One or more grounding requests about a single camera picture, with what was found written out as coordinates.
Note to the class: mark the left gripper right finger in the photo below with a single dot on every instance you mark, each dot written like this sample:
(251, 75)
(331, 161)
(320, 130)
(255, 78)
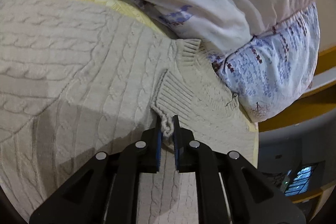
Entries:
(229, 188)

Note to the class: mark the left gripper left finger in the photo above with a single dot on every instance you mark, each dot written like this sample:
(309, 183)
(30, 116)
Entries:
(105, 188)

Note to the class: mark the beige cable-knit sweater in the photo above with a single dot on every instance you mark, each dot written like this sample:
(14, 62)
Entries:
(78, 78)

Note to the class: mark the lit screen device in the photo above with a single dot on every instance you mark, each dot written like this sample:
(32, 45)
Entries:
(300, 183)

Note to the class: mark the floral lavender pillow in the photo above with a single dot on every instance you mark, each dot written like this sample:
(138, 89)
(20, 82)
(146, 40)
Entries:
(265, 51)

